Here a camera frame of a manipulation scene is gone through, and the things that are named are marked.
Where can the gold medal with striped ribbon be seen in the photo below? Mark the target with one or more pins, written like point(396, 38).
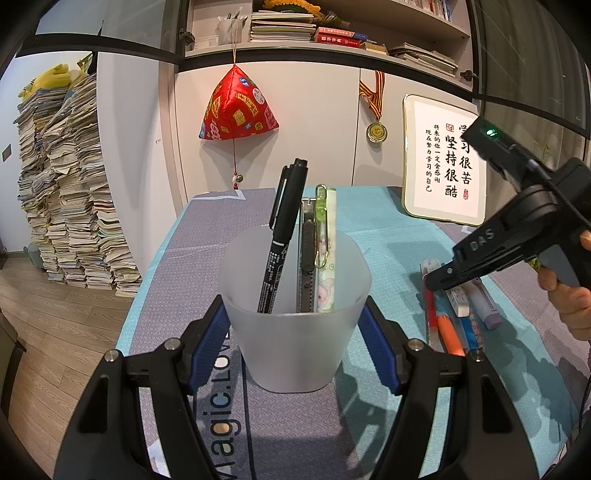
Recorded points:
point(377, 132)

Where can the green patterned pen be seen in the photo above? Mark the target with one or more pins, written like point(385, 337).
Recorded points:
point(326, 256)

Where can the red books on shelf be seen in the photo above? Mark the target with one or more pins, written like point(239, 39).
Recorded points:
point(341, 37)

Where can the red pyramid hanging ornament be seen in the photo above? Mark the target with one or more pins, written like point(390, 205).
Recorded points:
point(237, 109)

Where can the person's right hand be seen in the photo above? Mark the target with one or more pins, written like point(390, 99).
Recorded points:
point(572, 303)

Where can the grey utility knife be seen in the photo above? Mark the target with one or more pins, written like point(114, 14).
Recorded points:
point(307, 250)

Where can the black marker pen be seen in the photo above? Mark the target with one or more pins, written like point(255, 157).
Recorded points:
point(283, 218)

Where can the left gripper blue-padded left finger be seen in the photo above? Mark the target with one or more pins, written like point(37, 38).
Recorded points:
point(191, 357)

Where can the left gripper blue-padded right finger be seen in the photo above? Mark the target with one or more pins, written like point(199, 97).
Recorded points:
point(391, 350)

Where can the blue capped pen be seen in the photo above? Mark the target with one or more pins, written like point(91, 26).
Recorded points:
point(469, 334)

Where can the framed calligraphy board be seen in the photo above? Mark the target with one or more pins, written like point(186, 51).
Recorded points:
point(444, 178)

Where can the stack of papers on shelf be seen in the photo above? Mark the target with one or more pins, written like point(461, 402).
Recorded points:
point(273, 26)

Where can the tall stack of books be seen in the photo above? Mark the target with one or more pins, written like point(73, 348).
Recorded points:
point(64, 191)

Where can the frosted translucent pen cup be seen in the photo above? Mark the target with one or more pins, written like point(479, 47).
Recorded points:
point(286, 351)

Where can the white labelled eraser stick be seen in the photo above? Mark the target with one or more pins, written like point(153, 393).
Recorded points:
point(456, 296)

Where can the teal and grey table mat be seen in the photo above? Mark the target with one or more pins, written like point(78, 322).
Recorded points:
point(339, 432)

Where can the white purple correction tape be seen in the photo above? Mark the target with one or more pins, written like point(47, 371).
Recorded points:
point(483, 304)

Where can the white cup on shelf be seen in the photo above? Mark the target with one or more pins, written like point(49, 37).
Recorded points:
point(230, 30)

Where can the grey book pile on shelf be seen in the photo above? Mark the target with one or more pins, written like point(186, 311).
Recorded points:
point(431, 59)

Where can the orange red pen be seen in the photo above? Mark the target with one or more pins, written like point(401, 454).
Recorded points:
point(441, 333)

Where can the yellow plush toy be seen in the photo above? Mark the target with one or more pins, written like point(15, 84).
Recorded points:
point(59, 76)

